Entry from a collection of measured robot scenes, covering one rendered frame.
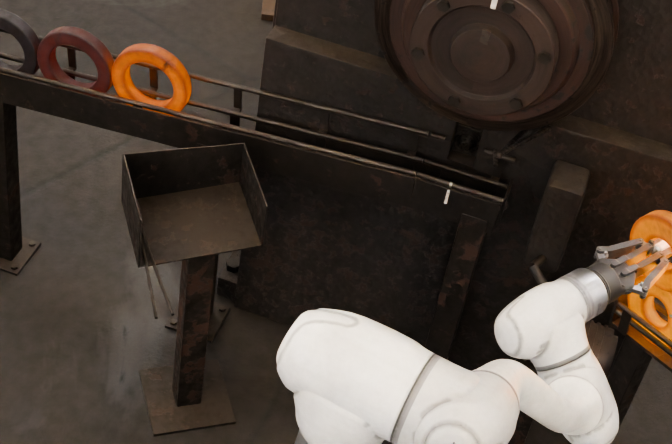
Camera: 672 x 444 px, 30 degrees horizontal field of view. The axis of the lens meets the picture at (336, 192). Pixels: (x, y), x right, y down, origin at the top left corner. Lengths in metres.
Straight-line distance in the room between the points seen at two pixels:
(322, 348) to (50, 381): 1.59
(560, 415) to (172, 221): 1.03
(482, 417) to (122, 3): 2.98
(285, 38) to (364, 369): 1.26
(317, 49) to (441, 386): 1.26
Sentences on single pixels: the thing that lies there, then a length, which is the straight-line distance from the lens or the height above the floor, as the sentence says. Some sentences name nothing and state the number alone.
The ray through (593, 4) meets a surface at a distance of 2.40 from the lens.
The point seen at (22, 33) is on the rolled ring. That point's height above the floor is 0.74.
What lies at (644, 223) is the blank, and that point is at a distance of 2.41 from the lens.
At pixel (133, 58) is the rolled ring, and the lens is 2.84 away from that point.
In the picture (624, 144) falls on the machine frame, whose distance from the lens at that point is 2.69.
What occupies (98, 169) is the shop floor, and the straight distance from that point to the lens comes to 3.70.
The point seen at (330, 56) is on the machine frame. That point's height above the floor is 0.87.
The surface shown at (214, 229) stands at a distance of 2.67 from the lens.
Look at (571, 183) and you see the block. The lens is 2.66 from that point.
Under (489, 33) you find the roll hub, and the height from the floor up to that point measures 1.17.
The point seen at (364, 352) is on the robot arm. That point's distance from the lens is 1.65.
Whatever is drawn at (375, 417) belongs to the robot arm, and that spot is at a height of 1.17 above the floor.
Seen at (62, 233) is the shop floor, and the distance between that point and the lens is 3.51.
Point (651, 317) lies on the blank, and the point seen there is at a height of 0.67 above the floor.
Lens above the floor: 2.46
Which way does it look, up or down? 42 degrees down
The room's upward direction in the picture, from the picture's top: 10 degrees clockwise
